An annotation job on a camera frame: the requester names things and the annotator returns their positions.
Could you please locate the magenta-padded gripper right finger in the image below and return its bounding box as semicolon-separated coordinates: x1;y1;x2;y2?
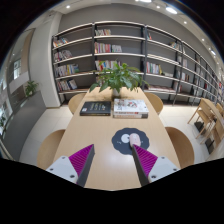
132;143;181;187

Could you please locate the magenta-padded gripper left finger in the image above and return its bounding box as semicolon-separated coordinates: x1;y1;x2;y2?
45;143;96;188

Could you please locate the dark cloud-shaped mouse pad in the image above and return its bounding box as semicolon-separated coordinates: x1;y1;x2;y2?
111;127;150;156

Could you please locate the round-back wooden chair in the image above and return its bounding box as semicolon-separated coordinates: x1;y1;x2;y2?
68;92;87;115
164;126;195;169
143;92;164;115
36;129;66;170

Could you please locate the thick book with dark spine end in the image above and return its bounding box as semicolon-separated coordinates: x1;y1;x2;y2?
113;113;149;119

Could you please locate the black hardcover book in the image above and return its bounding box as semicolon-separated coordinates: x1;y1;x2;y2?
79;101;112;117

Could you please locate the white illustrated cover book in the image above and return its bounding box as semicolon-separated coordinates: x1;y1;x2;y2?
113;98;150;116

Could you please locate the wooden slat chairs group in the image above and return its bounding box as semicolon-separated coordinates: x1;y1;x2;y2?
188;98;224;154

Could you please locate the small green floor plant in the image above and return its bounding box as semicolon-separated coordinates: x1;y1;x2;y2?
23;80;40;98

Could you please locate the green potted plant white pot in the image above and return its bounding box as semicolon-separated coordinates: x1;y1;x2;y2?
88;60;148;98

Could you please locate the grey bookshelf unit with books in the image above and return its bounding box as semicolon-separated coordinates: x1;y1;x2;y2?
51;20;224;106

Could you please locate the round ceiling lights group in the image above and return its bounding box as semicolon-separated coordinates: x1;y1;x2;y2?
64;0;218;56

